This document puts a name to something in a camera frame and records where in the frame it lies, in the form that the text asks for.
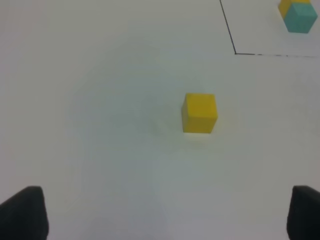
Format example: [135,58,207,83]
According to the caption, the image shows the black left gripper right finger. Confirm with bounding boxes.
[286,185,320,240]

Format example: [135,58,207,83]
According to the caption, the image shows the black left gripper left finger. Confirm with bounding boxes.
[0,186,49,240]

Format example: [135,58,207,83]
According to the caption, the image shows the yellow wooden cube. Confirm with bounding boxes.
[181,92,218,134]

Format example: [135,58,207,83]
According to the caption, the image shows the teal template cube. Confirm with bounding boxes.
[284,2,318,34]

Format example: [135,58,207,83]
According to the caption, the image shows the yellow template cube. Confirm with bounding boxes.
[278,0,311,19]

